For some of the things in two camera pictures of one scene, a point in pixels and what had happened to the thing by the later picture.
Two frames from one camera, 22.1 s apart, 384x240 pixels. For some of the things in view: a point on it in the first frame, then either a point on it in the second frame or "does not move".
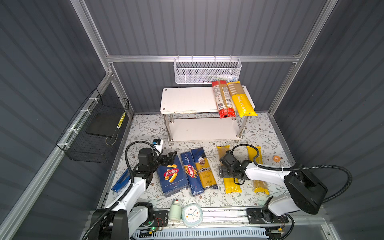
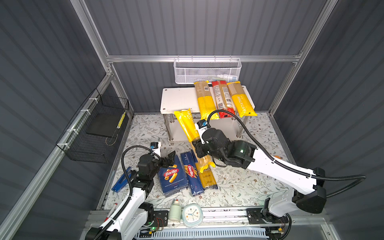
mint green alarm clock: x=192 y=215 does not move
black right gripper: x=222 y=171 -> x=197 y=144
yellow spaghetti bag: x=231 y=185 -> x=206 y=102
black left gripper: x=170 y=159 does not move
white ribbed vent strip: x=231 y=233 does not move
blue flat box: x=123 y=181 does not move
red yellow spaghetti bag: x=224 y=101 does not move
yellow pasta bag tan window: x=240 y=100 does not move
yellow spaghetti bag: x=259 y=186 -> x=186 y=118
